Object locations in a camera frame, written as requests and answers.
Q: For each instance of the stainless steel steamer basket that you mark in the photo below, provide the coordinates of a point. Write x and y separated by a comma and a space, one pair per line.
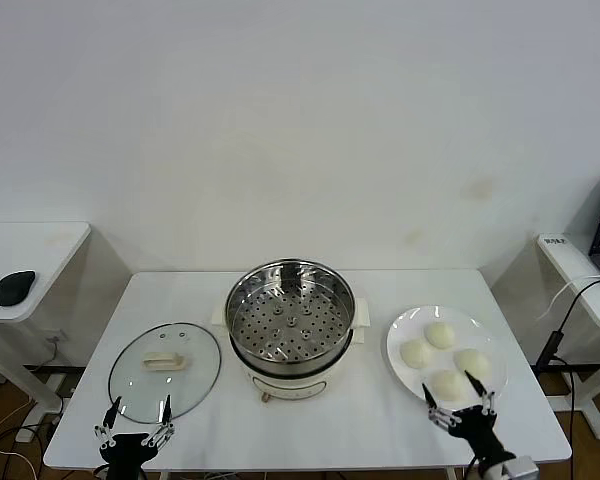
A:
250, 300

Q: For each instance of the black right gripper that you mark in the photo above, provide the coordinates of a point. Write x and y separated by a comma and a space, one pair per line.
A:
477, 430

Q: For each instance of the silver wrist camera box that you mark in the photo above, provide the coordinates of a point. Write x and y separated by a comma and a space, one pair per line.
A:
521, 470

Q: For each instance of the white round plate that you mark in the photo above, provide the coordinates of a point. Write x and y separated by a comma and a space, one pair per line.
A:
410, 325

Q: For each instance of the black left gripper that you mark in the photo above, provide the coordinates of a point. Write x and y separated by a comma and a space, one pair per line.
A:
127, 450

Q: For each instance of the white steamed baozi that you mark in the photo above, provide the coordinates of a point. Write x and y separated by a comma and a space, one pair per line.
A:
472, 361
450, 386
416, 353
440, 334

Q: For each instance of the white side desk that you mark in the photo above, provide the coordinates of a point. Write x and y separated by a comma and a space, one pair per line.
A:
577, 280
30, 260

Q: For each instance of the black computer mouse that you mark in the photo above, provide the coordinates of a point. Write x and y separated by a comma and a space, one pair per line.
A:
14, 288

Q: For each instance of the cream electric cooking pot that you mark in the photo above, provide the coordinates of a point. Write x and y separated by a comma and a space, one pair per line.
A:
290, 387

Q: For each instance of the white wall socket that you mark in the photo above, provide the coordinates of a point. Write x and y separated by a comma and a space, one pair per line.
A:
55, 337

